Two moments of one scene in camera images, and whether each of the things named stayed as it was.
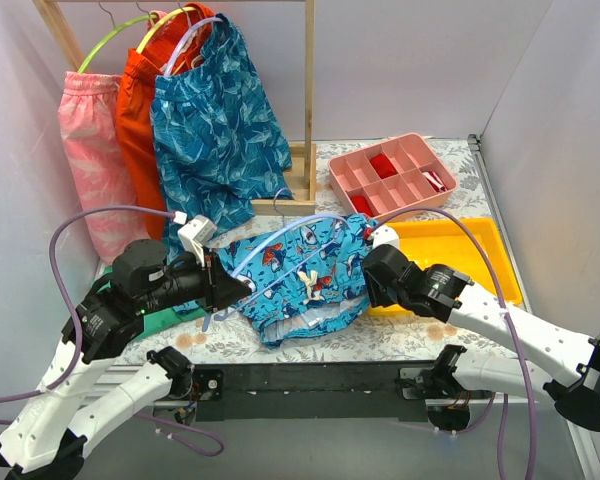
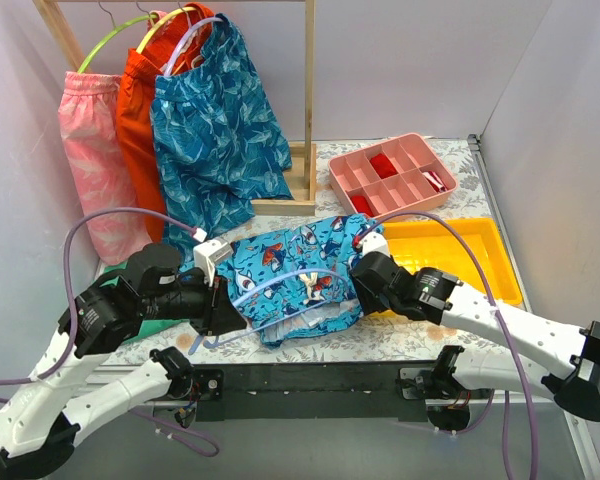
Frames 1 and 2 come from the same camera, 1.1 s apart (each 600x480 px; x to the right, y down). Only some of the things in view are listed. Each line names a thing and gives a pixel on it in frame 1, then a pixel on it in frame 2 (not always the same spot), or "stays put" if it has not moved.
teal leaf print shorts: [220, 136] stays put
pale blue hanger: [207, 317] to [193, 348]
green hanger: [110, 32] stays put
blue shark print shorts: [307, 279] stays put
